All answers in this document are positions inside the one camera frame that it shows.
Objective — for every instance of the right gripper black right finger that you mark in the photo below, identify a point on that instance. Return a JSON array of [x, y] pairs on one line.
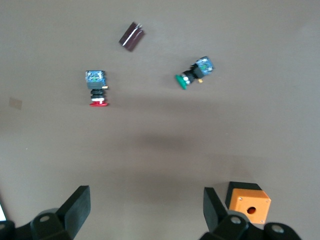
[[215, 215]]

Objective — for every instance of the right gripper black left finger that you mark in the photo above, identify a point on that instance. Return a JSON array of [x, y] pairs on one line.
[[75, 212]]

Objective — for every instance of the red push button switch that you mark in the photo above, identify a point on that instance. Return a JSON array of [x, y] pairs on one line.
[[96, 80]]

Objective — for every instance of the dark red rectangular component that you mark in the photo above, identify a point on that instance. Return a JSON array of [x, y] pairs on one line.
[[131, 37]]

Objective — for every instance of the orange black button enclosure box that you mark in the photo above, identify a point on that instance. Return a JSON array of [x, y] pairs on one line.
[[245, 200]]

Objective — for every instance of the green push button switch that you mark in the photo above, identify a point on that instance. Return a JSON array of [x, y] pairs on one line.
[[203, 66]]

